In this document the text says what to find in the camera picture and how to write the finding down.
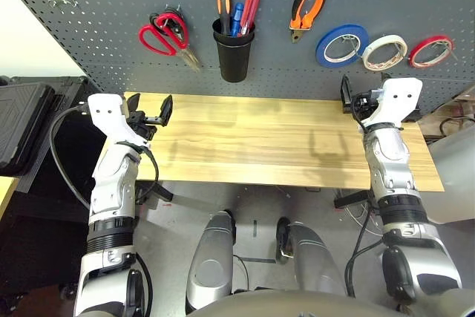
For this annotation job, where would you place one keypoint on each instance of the black ribbed equipment case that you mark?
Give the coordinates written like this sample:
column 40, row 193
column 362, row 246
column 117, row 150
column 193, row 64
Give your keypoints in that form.
column 22, row 120

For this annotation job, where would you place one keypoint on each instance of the large grey machine housing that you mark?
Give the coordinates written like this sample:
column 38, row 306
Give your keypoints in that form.
column 456, row 179

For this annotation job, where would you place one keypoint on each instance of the silver left robot leg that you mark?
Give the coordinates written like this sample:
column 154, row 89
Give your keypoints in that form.
column 211, row 268

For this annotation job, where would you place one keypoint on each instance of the silver right robot leg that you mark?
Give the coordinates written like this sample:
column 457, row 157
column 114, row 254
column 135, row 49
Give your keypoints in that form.
column 315, row 257

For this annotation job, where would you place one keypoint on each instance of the white tape roll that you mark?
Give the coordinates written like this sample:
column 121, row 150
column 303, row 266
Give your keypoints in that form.
column 365, row 55

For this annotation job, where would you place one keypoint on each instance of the black side rack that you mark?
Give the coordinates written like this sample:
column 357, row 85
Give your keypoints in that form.
column 41, row 202

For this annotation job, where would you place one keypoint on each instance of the grey robot torso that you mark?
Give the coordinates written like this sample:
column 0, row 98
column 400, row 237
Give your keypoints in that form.
column 278, row 304

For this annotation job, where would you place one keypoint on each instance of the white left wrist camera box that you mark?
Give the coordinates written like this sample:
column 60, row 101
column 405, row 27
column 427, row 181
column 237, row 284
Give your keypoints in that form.
column 107, row 113

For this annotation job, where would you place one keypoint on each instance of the silver robot leg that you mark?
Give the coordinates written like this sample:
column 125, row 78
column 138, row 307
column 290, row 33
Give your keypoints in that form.
column 211, row 268
column 315, row 257

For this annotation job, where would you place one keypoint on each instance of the black plastic tool case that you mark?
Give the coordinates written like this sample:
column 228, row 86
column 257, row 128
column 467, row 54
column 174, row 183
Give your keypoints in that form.
column 415, row 114

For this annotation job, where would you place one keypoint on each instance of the orange black screwdriver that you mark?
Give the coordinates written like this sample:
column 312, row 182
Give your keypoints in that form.
column 223, row 5

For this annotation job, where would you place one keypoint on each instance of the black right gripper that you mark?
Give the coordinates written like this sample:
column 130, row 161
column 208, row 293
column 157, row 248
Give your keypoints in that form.
column 363, row 105

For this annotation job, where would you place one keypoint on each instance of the blue tape roll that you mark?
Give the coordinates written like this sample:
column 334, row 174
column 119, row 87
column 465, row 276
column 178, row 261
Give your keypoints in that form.
column 320, row 51

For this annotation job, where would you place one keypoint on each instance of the orange black pliers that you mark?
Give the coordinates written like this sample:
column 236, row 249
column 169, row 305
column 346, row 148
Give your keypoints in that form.
column 302, row 22

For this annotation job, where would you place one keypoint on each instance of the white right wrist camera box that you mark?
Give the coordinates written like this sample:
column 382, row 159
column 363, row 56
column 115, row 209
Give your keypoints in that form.
column 399, row 99

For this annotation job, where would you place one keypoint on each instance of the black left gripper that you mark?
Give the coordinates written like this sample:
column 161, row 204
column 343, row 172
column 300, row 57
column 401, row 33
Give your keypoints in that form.
column 143, row 124

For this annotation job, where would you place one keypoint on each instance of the yellow wooden board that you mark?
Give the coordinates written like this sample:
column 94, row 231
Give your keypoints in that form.
column 5, row 194

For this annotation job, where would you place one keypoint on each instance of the red tape roll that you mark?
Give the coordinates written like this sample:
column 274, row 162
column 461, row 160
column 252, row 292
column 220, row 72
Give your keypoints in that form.
column 411, row 58

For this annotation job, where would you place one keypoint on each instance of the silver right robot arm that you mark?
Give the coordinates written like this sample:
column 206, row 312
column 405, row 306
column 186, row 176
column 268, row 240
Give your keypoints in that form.
column 389, row 161

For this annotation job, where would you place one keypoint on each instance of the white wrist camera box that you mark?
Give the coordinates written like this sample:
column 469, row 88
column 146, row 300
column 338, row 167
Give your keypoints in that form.
column 107, row 113
column 399, row 99

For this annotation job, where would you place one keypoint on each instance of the black plastic cup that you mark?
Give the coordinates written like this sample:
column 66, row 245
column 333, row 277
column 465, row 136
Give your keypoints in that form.
column 234, row 61

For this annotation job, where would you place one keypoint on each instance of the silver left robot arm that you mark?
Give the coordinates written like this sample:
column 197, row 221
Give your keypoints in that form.
column 111, row 183

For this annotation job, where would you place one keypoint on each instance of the black table bracket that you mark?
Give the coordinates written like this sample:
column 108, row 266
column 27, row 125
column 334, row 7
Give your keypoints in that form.
column 163, row 193
column 349, row 200

